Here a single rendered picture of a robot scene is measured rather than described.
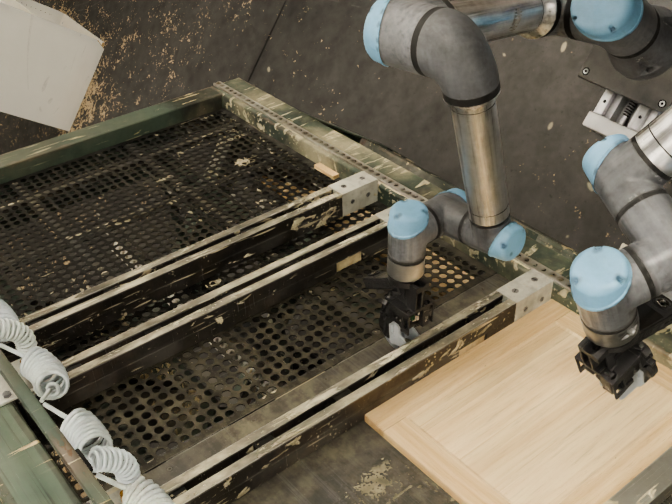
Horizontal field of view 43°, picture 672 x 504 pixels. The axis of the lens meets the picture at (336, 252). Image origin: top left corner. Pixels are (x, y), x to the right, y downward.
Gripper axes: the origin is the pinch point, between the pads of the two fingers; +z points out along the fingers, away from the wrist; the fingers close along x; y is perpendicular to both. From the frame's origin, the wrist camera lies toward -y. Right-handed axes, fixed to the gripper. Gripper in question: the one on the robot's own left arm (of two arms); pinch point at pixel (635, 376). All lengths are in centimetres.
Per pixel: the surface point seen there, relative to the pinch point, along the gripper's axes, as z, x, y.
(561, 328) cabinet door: 40, -34, -11
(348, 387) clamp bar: 12, -44, 32
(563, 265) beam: 45, -47, -25
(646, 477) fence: 26.4, 4.1, 5.9
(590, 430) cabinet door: 30.6, -10.3, 4.7
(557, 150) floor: 108, -114, -83
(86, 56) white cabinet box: 138, -415, -5
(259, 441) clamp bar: 3, -43, 51
